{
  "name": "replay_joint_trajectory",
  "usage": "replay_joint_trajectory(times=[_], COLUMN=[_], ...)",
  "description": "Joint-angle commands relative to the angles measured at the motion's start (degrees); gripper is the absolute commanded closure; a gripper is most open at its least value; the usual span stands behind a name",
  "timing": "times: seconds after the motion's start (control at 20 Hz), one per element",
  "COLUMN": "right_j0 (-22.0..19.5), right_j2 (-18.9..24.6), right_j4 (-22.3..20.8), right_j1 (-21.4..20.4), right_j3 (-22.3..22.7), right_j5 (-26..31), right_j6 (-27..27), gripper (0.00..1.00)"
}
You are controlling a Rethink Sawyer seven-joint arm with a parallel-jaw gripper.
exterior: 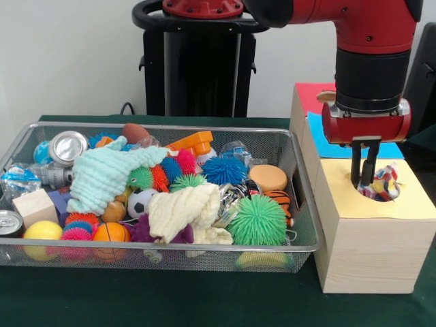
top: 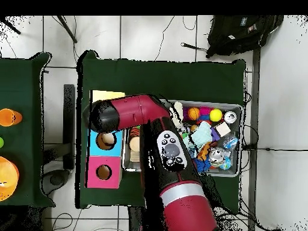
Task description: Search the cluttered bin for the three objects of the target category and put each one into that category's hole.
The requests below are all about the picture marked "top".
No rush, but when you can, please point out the wooden box with three holes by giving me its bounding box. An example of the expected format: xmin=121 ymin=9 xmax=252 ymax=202
xmin=86 ymin=90 xmax=127 ymax=189

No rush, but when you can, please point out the clear mesh bin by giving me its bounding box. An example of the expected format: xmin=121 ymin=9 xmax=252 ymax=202
xmin=122 ymin=98 xmax=244 ymax=178

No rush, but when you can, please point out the tan round wooden block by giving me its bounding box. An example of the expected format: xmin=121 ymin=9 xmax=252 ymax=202
xmin=129 ymin=136 xmax=142 ymax=152

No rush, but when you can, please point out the cream yellow cloth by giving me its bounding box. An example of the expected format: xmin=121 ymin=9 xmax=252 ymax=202
xmin=169 ymin=101 xmax=185 ymax=127

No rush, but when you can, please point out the small orange basketball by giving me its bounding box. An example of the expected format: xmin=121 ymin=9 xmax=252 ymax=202
xmin=187 ymin=106 xmax=201 ymax=121

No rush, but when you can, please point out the mint green cloth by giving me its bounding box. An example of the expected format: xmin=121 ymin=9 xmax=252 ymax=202
xmin=189 ymin=121 xmax=214 ymax=150

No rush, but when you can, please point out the pink spiky ball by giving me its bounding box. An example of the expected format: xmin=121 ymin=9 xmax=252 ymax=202
xmin=199 ymin=106 xmax=214 ymax=121

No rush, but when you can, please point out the silver drink can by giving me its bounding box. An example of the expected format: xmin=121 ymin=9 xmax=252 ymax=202
xmin=209 ymin=149 xmax=227 ymax=167

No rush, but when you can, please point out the grey round base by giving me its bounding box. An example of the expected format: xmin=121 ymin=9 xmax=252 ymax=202
xmin=42 ymin=169 xmax=70 ymax=196

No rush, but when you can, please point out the black backpack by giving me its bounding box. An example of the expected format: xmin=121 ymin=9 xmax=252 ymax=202
xmin=206 ymin=15 xmax=285 ymax=58

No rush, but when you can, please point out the dark green side tablecloth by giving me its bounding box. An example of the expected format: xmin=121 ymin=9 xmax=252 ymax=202
xmin=0 ymin=52 xmax=55 ymax=208

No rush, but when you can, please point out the black tripod leg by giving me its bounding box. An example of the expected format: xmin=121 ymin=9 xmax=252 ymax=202
xmin=0 ymin=16 xmax=22 ymax=35
xmin=57 ymin=15 xmax=78 ymax=44

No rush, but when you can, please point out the orange plastic cup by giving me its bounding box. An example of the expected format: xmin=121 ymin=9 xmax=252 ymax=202
xmin=0 ymin=108 xmax=23 ymax=128

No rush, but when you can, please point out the orange plastic bowl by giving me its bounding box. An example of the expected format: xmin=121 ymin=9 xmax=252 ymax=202
xmin=0 ymin=156 xmax=20 ymax=202

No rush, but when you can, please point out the black cable with plug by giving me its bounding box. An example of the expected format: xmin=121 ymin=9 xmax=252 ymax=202
xmin=180 ymin=42 xmax=209 ymax=53

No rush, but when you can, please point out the thin black floor cable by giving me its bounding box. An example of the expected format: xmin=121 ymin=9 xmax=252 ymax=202
xmin=153 ymin=15 xmax=176 ymax=62

